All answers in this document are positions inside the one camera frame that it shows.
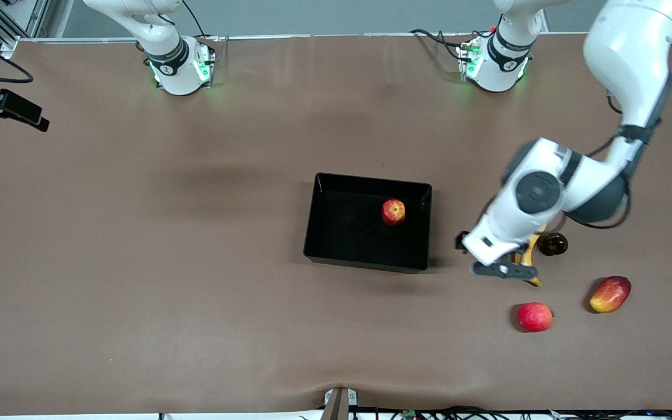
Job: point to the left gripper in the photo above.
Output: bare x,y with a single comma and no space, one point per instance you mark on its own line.
462,241

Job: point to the yellow banana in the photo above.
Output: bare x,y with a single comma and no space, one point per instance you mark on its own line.
531,254

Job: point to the red yellow apple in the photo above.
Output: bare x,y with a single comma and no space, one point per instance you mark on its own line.
393,212

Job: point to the black rectangular plastic box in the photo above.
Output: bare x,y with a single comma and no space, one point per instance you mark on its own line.
347,233

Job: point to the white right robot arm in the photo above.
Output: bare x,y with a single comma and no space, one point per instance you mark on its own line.
167,64

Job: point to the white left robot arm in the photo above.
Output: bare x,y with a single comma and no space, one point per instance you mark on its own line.
627,52

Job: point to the red round apple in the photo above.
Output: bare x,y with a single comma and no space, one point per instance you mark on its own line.
535,317

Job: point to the dark purple round fruit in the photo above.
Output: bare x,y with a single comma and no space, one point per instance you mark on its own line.
555,244

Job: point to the red yellow mango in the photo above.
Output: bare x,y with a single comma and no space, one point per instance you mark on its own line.
610,294

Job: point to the brown table cover mat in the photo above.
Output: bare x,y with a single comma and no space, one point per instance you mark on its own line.
336,116

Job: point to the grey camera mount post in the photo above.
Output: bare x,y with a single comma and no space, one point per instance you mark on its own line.
339,402

